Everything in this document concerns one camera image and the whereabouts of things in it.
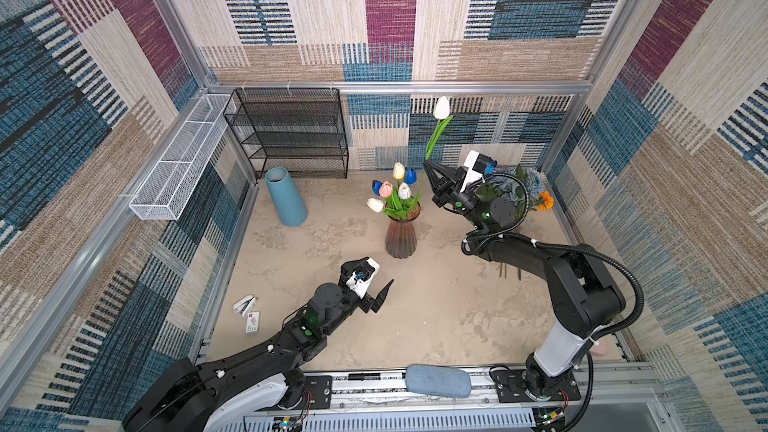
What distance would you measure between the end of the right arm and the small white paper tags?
60 cm

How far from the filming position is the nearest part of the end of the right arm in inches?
27.1

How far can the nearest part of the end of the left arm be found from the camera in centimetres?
71
